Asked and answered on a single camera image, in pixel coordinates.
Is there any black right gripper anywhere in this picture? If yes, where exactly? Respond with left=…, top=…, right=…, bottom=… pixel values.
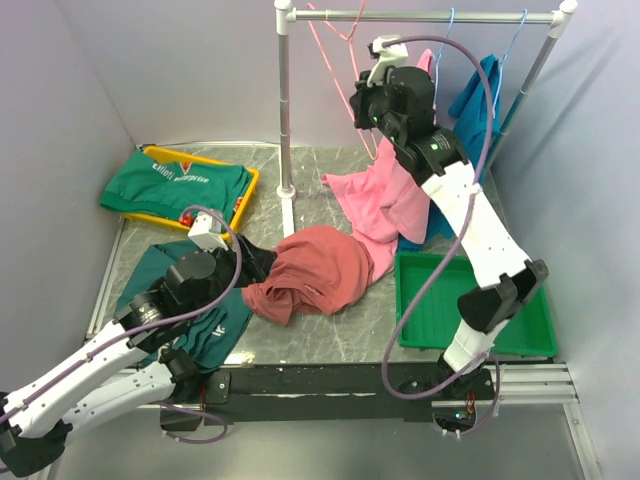
left=348, top=68, right=404, bottom=147

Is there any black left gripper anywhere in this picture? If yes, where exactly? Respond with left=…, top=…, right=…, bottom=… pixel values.
left=189, top=232, right=277, bottom=320

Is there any salmon red t shirt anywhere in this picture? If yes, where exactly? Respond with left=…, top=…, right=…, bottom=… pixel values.
left=242, top=225, right=374, bottom=326

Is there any pink wire hanger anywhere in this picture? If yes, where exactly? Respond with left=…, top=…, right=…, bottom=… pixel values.
left=307, top=0, right=378, bottom=160

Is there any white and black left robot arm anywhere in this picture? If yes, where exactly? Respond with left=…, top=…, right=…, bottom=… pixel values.
left=1, top=236, right=277, bottom=478

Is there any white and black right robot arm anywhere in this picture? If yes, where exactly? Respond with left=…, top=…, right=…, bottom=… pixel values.
left=349, top=66, right=548, bottom=400

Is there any dark teal t shirt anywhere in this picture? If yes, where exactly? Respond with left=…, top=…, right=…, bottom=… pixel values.
left=115, top=241, right=252, bottom=373

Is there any pink t shirt on hanger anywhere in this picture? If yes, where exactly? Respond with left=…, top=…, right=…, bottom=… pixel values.
left=321, top=48, right=439, bottom=281

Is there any blue t shirt on hanger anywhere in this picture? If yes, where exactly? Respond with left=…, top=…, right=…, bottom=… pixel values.
left=397, top=55, right=501, bottom=252

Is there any light blue hanger left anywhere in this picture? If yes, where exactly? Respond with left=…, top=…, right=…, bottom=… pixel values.
left=433, top=7, right=456, bottom=106

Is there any light blue hanger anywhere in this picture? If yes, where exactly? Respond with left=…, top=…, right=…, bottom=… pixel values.
left=433, top=7, right=456, bottom=106
left=492, top=8, right=529, bottom=120

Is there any green printed t shirt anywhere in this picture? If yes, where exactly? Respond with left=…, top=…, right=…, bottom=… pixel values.
left=100, top=150, right=252, bottom=222

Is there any light blue hanger right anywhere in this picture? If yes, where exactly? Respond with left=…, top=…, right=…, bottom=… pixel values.
left=492, top=8, right=529, bottom=120

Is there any yellow plastic tray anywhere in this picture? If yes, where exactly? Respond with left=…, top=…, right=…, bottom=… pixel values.
left=115, top=145, right=260, bottom=232

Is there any silver clothes rack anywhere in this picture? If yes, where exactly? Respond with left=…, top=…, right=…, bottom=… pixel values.
left=273, top=1, right=578, bottom=236

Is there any green plastic tray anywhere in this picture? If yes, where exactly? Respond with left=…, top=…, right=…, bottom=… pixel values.
left=395, top=252, right=558, bottom=358

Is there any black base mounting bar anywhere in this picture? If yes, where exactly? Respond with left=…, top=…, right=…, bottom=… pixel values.
left=169, top=363, right=494, bottom=424

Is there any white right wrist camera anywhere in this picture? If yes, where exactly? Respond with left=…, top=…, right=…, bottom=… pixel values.
left=366, top=34, right=409, bottom=87

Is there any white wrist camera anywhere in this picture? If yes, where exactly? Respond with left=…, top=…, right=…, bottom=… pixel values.
left=179, top=211, right=228, bottom=252
left=366, top=34, right=409, bottom=87

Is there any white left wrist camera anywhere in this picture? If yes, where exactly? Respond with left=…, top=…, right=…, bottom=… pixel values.
left=179, top=211, right=228, bottom=252

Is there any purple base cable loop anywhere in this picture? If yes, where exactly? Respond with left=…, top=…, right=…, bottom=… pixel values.
left=154, top=399, right=229, bottom=445

